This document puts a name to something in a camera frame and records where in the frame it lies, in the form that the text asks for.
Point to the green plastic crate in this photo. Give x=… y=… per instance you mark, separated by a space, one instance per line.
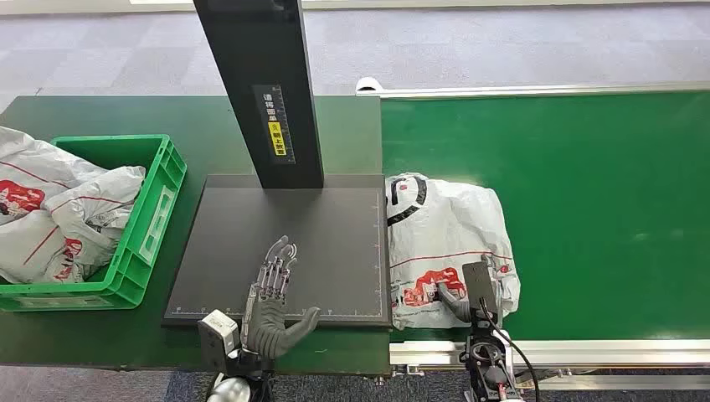
x=158 y=222

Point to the aluminium conveyor frame beam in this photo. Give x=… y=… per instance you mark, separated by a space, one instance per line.
x=610 y=383

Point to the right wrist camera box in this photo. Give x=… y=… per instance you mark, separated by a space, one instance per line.
x=480 y=286

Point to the white crumpled courier package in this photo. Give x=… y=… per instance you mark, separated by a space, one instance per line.
x=39 y=166
x=83 y=222

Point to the white conveyor end cap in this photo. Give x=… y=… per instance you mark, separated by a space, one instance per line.
x=368 y=83

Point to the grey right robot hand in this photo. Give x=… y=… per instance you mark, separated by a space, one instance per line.
x=457 y=309

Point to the metal conveyor bracket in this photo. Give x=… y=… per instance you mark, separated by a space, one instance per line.
x=407 y=370

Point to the white package with red print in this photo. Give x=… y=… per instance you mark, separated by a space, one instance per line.
x=444 y=227

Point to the green conveyor belt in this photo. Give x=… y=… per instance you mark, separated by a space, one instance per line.
x=582 y=194

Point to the black scanner base plate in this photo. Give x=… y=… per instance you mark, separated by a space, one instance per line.
x=333 y=249

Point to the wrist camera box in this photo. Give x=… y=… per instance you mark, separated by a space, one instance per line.
x=217 y=333
x=480 y=286

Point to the black and yellow column label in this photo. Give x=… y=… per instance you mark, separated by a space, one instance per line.
x=275 y=125

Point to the black scanner column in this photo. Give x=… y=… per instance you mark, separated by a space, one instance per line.
x=260 y=55

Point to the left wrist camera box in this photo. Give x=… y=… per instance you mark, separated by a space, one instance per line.
x=217 y=333

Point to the wide aluminium conveyor rail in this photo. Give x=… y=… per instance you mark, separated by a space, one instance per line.
x=610 y=352

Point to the thin aluminium conveyor rail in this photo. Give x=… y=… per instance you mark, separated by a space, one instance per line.
x=527 y=89

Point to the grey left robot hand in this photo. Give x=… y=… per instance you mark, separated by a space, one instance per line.
x=266 y=330

